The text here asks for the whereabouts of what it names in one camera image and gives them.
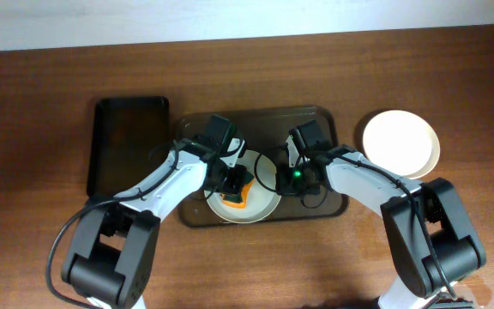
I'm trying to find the orange green sponge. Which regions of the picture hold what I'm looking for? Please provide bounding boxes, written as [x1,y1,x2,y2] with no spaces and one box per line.
[220,172,255,209]

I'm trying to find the pale green plate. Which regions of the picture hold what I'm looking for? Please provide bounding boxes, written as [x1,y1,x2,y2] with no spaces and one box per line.
[207,155,281,224]

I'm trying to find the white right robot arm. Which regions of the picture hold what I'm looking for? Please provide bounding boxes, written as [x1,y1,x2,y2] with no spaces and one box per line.
[276,141,486,309]

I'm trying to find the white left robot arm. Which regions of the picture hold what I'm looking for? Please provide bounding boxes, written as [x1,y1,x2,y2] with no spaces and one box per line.
[61,138,245,308]

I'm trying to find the large brown serving tray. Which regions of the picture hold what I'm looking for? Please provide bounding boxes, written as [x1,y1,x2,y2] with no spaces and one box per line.
[177,106,349,227]

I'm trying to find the small black tray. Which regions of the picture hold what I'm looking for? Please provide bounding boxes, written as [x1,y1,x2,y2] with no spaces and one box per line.
[86,96,170,197]

